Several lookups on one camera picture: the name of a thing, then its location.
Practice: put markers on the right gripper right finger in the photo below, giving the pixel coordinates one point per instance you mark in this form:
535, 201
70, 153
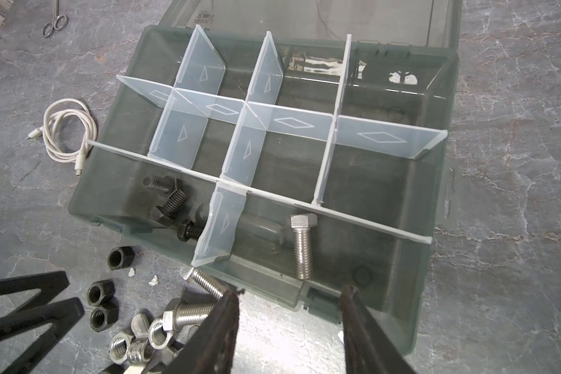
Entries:
367, 348

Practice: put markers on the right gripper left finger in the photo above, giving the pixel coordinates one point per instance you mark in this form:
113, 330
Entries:
212, 347

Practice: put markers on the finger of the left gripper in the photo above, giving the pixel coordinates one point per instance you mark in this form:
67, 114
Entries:
49, 286
60, 317

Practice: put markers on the black hex bolt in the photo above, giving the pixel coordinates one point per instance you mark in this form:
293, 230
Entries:
189, 230
167, 214
164, 185

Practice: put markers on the black hex nut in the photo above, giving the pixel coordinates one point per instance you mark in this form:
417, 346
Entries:
104, 316
120, 258
100, 292

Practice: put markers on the silver hex nut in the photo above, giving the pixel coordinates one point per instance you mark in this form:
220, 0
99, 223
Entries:
120, 344
158, 337

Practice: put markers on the grey plastic organizer box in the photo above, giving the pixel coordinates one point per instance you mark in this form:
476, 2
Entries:
261, 110

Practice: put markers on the small silver scissors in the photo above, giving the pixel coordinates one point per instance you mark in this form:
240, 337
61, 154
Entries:
58, 21

